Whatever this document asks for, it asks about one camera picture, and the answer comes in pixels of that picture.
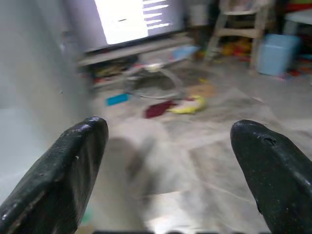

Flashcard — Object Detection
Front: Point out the light blue plastic bin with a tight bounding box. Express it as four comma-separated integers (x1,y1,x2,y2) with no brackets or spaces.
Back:
257,33,300,77

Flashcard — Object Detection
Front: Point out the dark red cloth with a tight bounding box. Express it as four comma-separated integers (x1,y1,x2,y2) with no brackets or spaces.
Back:
144,101,178,119

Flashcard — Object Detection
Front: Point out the grey baby bouncer seat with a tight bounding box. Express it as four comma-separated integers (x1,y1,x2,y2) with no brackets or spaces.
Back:
123,60,187,100

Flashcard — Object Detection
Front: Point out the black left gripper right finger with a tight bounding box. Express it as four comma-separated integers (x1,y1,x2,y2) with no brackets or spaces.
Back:
230,119,312,234

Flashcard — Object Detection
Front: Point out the television screen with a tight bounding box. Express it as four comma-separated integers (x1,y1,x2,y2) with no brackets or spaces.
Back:
63,0,186,52

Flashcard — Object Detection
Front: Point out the yellow soft toy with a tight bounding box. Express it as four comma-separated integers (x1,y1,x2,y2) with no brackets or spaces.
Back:
168,95,208,115

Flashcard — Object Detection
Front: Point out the light blue flat toy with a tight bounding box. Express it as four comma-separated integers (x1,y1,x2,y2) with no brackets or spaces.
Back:
170,45,200,60

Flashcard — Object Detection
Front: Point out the beige wooden high chair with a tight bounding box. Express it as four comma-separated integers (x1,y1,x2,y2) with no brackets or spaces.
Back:
204,0,271,75

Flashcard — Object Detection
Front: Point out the white table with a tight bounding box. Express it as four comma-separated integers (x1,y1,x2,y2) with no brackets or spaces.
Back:
282,9,312,37

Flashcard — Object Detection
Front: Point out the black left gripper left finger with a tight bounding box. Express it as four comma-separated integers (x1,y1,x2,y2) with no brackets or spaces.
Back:
0,116,109,234

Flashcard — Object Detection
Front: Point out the grey fridge cabinet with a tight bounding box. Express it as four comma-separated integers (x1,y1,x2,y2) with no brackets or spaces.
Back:
0,0,98,208

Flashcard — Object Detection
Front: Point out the low television stand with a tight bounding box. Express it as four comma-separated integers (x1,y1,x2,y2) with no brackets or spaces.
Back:
78,34,195,68

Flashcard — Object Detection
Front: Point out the blue rectangular toy block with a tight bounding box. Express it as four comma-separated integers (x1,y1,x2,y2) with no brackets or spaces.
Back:
105,94,130,106

